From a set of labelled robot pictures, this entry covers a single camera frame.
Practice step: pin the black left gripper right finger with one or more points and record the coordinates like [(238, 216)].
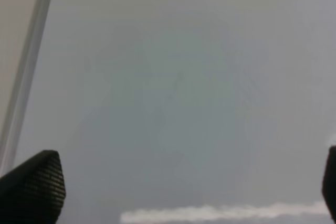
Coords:
[(328, 182)]

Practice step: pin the white whiteboard with aluminium frame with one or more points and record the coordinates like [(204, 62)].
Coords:
[(183, 111)]

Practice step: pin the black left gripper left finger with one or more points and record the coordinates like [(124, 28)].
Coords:
[(34, 192)]

